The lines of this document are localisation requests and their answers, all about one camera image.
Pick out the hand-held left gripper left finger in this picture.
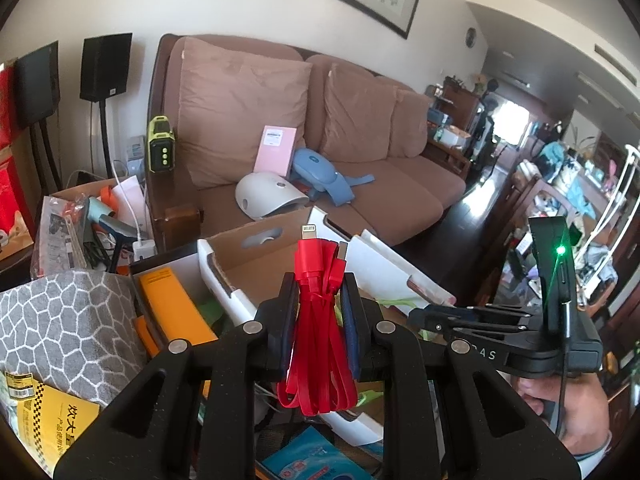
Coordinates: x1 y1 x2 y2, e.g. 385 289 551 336
52 272 301 480

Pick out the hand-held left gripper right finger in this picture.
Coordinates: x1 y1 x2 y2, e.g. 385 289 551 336
340 272 583 480

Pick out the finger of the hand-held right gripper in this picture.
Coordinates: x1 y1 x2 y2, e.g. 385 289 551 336
470 304 543 322
406 306 543 344

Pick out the red cable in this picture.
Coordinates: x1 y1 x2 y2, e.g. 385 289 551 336
276 225 358 417

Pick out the white cardboard box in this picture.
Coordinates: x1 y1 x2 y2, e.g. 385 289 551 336
197 205 456 448

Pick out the yellow booklet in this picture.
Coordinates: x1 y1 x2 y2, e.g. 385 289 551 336
0 372 101 478

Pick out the person's right forearm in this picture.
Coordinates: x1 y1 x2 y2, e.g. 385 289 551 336
572 430 615 462

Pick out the person's right hand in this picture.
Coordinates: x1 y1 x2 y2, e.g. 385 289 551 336
515 372 613 456

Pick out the orange box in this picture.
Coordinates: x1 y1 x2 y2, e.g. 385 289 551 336
135 267 218 358

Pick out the blue packet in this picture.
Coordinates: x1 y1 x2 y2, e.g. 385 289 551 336
262 425 383 480

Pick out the white dome lamp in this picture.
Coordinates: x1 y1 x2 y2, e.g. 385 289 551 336
235 171 311 222

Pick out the brown sofa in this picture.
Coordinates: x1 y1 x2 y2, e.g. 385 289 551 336
147 34 468 261

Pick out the white charger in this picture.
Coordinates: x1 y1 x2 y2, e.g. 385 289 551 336
112 160 157 262

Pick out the teal cloth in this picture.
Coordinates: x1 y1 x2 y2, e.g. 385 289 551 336
540 142 571 171

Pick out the blue massager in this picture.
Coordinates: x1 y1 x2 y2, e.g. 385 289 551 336
290 147 377 207

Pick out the pink box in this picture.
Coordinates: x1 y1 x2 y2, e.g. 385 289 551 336
253 125 298 178

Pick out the white rack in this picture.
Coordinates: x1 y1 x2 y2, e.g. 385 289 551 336
575 145 640 311

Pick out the white paper sheet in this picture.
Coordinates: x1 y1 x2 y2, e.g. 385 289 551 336
110 175 153 241

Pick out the dark wooden cabinet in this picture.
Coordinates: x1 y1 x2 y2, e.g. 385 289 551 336
427 77 483 181

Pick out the grey patterned blanket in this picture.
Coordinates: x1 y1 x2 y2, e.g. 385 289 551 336
0 270 148 411

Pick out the lime green black device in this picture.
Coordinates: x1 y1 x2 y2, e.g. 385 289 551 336
146 116 176 175

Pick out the teal hair dryer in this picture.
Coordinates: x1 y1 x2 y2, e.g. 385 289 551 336
87 197 136 241

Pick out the large brown cushion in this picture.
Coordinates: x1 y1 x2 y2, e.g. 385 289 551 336
177 37 313 191

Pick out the grey plastic box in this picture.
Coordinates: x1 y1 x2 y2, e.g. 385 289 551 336
125 135 148 176

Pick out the open cardboard clutter box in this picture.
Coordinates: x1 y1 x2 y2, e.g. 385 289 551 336
30 177 156 281

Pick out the clear plastic packet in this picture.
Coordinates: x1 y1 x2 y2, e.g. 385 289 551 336
30 195 86 281

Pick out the black speaker stand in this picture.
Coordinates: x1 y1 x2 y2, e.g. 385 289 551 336
97 100 113 178
27 120 63 196

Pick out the red collection gift box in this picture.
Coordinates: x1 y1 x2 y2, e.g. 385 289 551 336
0 155 36 261

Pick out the black speaker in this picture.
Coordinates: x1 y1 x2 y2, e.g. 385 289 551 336
14 41 62 131
80 32 133 103

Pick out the red floral gift box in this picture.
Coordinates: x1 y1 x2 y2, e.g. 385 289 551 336
0 62 16 148

